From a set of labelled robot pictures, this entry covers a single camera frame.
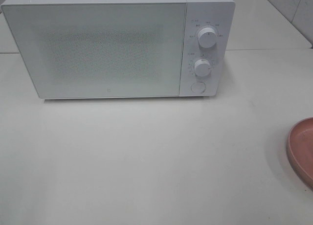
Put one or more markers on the white round door button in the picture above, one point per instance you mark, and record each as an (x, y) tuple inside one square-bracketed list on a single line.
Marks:
[(198, 87)]

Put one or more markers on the white round knob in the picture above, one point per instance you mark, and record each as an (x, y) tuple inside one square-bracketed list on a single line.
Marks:
[(202, 67), (207, 36)]

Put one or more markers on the white microwave door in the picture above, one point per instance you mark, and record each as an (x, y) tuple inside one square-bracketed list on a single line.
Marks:
[(100, 50)]

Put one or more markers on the pink round plate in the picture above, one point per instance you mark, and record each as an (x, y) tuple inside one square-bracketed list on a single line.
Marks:
[(300, 150)]

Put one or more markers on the white microwave oven body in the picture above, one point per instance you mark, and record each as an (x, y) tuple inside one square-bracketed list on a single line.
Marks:
[(198, 13)]

